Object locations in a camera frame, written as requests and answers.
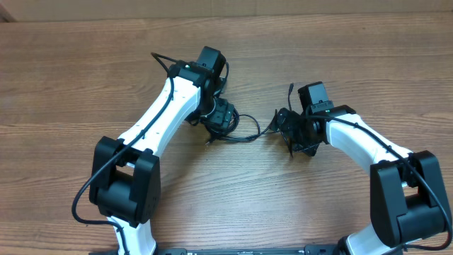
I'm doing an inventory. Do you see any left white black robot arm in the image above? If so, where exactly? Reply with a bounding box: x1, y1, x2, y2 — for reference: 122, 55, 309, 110
71, 46, 234, 254

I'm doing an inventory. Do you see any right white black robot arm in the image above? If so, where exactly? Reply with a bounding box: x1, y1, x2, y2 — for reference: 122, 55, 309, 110
271, 81, 452, 254

